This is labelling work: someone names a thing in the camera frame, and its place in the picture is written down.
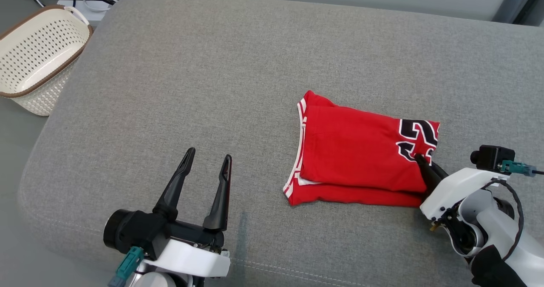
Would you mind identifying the left arm cable teal plug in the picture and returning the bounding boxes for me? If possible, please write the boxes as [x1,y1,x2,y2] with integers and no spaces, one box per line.
[108,247,146,287]

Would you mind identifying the white power strip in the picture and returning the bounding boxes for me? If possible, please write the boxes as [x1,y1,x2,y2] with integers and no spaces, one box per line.
[57,0,113,24]

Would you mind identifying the cream perforated laundry basket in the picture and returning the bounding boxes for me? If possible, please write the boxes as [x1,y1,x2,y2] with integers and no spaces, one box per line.
[0,5,94,117]

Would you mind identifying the grey fabric sofa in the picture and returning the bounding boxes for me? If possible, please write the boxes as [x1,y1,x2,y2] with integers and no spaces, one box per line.
[17,0,544,287]

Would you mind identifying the dark grey partition post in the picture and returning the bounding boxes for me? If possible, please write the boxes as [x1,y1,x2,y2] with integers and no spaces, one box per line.
[513,0,544,27]

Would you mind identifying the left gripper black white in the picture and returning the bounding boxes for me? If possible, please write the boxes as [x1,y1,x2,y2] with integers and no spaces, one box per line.
[103,148,232,278]

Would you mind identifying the red jersey white sleeves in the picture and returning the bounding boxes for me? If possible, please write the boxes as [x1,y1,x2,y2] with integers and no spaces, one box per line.
[283,90,440,207]

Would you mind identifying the right arm cable teal plug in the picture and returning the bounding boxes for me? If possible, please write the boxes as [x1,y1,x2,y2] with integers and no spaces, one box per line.
[487,160,544,263]

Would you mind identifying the arm cable teal plug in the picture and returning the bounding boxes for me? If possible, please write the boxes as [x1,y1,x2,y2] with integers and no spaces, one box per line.
[487,160,544,263]
[108,247,146,287]

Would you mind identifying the light grey partition post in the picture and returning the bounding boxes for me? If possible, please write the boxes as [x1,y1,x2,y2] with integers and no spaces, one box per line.
[493,0,527,24]

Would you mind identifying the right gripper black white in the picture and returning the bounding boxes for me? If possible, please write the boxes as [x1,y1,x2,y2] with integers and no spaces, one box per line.
[414,153,510,220]

